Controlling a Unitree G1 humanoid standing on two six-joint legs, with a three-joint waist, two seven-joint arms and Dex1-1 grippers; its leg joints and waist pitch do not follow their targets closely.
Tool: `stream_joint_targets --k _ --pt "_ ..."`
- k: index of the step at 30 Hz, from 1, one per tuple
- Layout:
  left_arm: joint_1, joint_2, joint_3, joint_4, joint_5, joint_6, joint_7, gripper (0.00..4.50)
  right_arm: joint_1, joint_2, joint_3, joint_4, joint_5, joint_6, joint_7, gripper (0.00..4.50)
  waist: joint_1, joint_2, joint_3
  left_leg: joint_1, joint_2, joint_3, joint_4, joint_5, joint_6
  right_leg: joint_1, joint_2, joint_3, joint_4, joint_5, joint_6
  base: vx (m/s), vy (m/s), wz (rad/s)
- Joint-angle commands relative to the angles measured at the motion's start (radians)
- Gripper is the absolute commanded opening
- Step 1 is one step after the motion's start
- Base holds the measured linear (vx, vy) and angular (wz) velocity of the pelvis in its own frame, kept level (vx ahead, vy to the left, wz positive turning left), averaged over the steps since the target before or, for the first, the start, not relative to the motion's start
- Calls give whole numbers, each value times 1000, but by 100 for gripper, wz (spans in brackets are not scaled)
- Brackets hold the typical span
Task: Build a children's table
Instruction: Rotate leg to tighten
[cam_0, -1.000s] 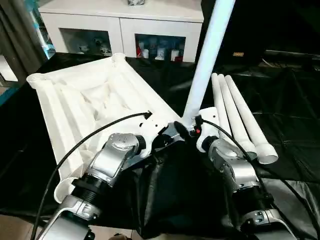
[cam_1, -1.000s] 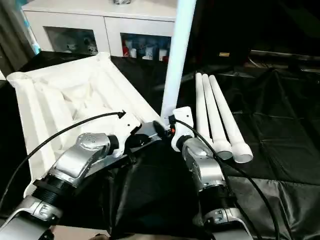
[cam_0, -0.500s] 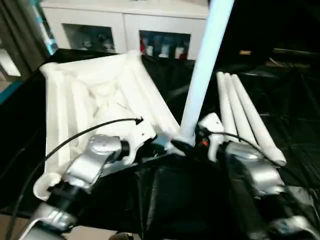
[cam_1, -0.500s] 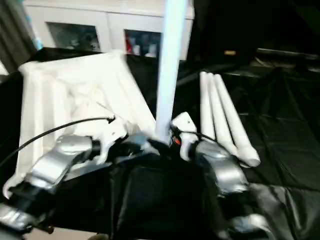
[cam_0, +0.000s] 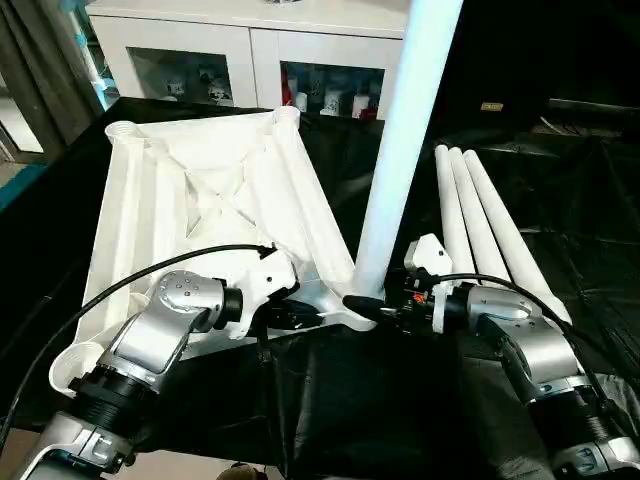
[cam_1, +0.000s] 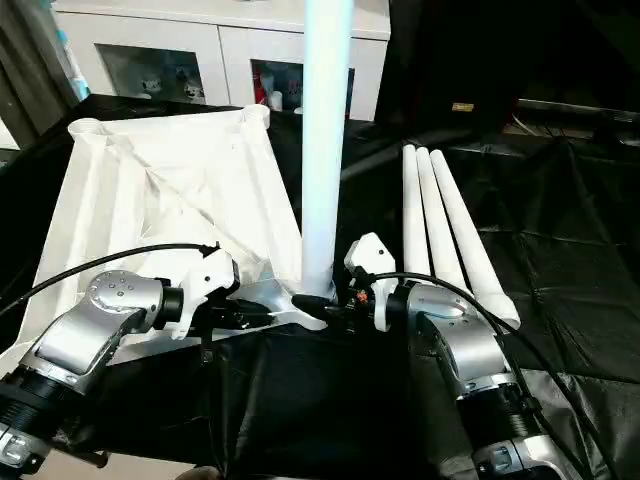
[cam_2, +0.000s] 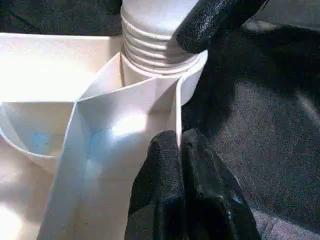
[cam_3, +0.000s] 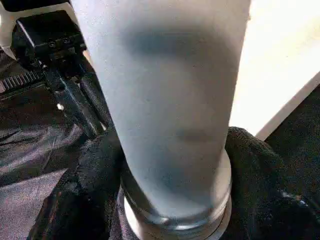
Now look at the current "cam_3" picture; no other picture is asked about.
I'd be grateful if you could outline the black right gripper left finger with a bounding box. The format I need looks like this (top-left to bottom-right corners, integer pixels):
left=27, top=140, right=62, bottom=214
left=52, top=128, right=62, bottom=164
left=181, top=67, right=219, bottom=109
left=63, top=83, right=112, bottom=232
left=27, top=129, right=125, bottom=240

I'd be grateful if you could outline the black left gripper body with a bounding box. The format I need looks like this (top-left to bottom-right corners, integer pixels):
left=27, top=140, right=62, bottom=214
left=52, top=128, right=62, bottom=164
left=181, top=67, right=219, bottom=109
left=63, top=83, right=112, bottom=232
left=0, top=10, right=88, bottom=96

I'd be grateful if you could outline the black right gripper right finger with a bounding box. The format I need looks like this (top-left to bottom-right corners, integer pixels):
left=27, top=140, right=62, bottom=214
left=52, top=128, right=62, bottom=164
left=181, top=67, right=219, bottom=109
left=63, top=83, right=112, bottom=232
left=222, top=126, right=320, bottom=240

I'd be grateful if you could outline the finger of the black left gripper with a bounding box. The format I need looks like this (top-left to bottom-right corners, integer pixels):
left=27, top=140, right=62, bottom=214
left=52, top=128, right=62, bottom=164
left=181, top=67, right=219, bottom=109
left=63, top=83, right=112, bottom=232
left=47, top=72, right=103, bottom=138
left=80, top=74, right=115, bottom=128

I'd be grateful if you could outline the white plastic table leg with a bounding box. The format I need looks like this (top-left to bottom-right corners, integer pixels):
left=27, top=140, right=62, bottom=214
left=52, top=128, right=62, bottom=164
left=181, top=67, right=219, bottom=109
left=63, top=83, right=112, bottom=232
left=69, top=0, right=252, bottom=240

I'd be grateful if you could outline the black work mat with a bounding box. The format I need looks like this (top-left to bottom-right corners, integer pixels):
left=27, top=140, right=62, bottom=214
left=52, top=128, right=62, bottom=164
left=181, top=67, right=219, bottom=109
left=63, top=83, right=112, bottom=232
left=0, top=47, right=320, bottom=240

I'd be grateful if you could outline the white upturned plastic table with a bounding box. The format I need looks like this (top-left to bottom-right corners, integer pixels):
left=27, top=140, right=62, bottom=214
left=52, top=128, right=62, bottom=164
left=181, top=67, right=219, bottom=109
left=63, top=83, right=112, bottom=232
left=227, top=0, right=320, bottom=142

